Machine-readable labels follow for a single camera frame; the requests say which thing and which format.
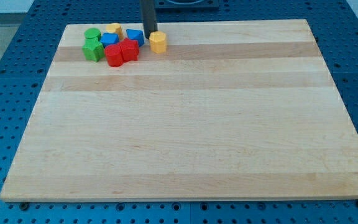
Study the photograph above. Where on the green star block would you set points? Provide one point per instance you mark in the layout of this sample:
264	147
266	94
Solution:
93	50

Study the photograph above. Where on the yellow hexagon block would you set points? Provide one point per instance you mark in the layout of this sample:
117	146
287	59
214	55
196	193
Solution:
158	42

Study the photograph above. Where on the blue pentagon block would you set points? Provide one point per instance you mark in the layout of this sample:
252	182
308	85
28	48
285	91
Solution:
137	35

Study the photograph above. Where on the wooden board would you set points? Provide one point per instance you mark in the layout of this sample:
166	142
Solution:
235	110

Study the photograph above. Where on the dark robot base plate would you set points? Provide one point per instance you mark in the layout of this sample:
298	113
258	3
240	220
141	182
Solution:
186	4

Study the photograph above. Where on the blue cube block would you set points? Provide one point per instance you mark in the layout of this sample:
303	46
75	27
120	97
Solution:
109	39

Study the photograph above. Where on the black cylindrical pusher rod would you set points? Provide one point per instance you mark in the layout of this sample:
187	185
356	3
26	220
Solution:
149	18

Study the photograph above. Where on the yellow cylinder block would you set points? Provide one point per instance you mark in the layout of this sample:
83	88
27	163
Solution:
115	28

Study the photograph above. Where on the green cylinder block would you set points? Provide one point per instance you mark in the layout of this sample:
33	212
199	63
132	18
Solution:
92	33

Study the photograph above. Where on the red cylinder block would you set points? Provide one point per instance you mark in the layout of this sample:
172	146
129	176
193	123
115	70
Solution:
113	55

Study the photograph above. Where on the red star block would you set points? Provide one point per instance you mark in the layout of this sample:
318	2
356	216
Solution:
129	49

